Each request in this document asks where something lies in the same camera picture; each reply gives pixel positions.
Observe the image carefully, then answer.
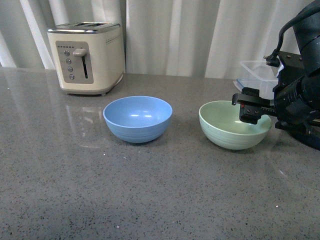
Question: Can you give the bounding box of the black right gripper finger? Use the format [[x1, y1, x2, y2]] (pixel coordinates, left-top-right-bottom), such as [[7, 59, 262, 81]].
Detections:
[[231, 87, 275, 125]]

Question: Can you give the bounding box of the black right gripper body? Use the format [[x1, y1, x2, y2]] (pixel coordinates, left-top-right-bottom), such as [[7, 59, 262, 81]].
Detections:
[[273, 51, 320, 134]]

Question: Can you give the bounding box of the green bowl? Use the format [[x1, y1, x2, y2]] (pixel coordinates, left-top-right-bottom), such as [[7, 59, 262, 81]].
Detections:
[[198, 100, 272, 150]]

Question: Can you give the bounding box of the blue bowl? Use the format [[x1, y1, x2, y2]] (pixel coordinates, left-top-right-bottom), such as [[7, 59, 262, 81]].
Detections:
[[103, 96, 173, 143]]

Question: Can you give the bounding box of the clear plastic container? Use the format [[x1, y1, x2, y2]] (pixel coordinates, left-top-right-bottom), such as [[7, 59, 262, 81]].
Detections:
[[233, 60, 278, 100]]

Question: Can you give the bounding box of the blue saucepan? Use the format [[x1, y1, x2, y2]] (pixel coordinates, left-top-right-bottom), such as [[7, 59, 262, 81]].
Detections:
[[288, 124, 320, 150]]

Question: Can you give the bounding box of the cream toaster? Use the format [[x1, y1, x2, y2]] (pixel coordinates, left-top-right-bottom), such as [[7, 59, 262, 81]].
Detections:
[[47, 21, 125, 95]]

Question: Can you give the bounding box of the black cable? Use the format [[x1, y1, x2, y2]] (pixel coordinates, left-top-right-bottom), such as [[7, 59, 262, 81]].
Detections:
[[263, 9, 313, 67]]

